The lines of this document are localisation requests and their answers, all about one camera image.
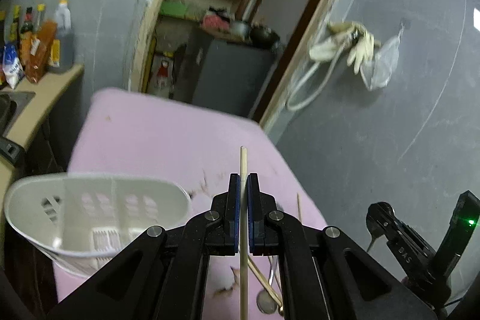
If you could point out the large dark oil jug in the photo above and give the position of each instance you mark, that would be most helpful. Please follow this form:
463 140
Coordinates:
62 51

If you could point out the white plastic utensil holder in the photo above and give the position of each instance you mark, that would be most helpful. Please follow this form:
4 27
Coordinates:
82 221

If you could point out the white blue salt bag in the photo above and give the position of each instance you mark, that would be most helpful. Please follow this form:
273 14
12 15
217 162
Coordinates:
11 66

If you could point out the pink floral tablecloth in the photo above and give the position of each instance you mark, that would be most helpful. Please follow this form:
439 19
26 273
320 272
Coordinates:
141 135

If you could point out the ornate steel spoon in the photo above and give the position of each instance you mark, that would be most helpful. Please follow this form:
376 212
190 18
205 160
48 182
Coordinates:
265 303

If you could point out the orange spice packet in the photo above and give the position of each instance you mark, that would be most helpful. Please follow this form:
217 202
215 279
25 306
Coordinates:
40 51

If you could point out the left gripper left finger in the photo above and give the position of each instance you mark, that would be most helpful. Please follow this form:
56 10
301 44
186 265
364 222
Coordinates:
225 233

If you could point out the wooden chopstick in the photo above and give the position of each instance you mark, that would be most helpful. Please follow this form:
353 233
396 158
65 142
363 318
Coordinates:
264 282
243 244
299 208

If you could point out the white rubber gloves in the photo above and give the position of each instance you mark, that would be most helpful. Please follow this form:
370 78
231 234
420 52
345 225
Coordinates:
349 35

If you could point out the clear plastic bag on wall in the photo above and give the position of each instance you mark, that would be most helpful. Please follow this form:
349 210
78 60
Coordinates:
377 73

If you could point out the dark grey cabinet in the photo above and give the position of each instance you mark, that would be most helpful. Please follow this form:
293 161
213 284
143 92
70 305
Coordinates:
224 76

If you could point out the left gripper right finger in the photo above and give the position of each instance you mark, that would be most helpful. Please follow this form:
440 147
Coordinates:
261 238

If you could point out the steel sink stove top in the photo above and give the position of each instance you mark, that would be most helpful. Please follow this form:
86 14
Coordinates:
12 105

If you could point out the green box on shelf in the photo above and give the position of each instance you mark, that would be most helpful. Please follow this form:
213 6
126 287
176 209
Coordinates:
174 9

